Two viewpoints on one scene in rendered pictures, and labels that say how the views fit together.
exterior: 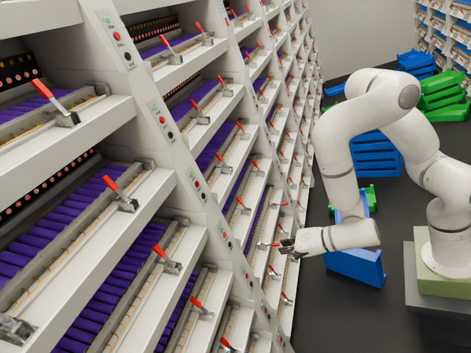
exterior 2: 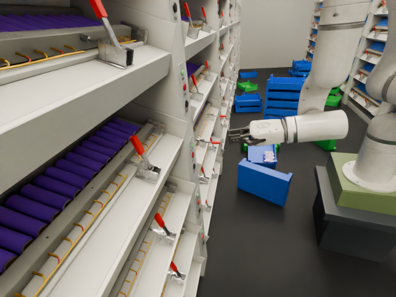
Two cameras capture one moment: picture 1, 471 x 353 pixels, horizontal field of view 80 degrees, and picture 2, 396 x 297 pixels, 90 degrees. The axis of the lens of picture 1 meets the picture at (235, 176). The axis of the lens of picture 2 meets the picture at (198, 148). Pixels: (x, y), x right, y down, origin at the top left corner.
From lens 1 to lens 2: 0.52 m
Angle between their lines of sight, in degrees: 13
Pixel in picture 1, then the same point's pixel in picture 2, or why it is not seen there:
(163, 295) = (89, 77)
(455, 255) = (383, 170)
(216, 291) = (161, 152)
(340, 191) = (342, 52)
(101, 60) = not seen: outside the picture
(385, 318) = (287, 230)
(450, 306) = (365, 217)
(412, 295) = (330, 205)
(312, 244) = (273, 129)
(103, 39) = not seen: outside the picture
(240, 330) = (175, 214)
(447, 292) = (364, 204)
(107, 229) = not seen: outside the picture
